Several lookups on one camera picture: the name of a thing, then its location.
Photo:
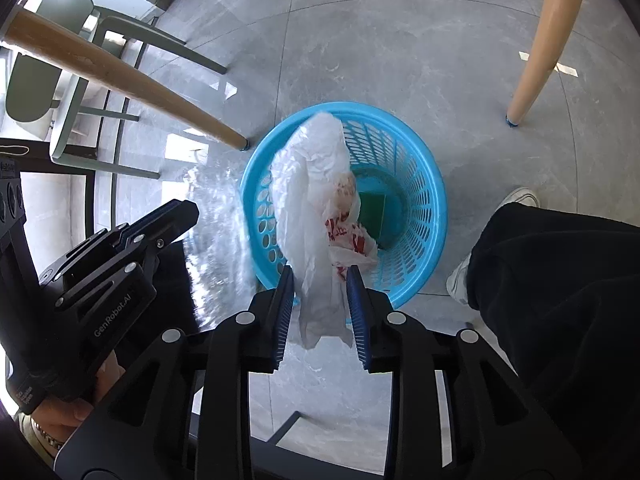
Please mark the person's right leg black trousers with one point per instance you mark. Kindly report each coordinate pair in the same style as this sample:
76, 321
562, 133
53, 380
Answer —
561, 293

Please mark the white plastic bag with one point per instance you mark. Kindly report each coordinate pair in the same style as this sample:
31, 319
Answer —
317, 205

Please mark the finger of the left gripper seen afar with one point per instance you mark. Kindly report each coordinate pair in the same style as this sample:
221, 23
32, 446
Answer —
154, 232

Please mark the person's left hand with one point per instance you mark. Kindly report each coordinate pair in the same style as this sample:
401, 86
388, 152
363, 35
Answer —
54, 421

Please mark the blue plastic trash basket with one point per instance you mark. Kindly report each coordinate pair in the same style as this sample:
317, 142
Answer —
387, 157

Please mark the clear plastic wrap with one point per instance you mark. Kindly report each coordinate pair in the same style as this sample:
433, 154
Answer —
217, 249

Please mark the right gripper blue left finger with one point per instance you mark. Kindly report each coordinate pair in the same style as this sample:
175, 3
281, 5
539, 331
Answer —
282, 305

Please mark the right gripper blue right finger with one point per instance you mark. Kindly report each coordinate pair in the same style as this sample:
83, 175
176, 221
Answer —
359, 308

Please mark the round white dining table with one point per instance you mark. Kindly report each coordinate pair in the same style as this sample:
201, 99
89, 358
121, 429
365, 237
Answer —
447, 67

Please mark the green sponge in basket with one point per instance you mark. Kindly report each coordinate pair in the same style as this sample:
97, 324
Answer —
371, 216

